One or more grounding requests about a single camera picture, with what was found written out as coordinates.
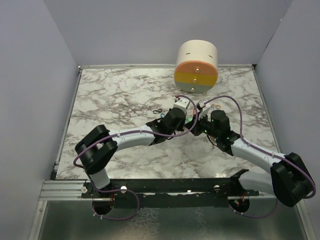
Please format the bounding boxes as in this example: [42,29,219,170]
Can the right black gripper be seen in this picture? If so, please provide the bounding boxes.
[184,111,220,139]

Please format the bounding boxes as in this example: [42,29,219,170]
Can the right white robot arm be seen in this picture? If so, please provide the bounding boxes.
[186,110,316,207]

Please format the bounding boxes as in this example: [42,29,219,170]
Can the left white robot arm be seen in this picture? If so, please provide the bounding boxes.
[74,106,187,198]

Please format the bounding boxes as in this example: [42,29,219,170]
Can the black S carabiner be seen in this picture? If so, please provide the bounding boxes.
[152,108,163,114]

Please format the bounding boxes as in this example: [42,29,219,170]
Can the round three-drawer mini cabinet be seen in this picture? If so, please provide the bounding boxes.
[173,39,219,94]

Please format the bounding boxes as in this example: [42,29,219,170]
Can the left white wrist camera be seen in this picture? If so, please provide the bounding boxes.
[173,96,190,112]

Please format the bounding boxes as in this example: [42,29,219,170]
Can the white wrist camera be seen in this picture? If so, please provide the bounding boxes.
[196,99,212,121]
[173,96,190,112]

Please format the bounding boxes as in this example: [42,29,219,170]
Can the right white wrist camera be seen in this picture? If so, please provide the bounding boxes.
[196,99,212,121]

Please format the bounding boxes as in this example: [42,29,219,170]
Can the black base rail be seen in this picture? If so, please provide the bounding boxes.
[81,177,259,208]

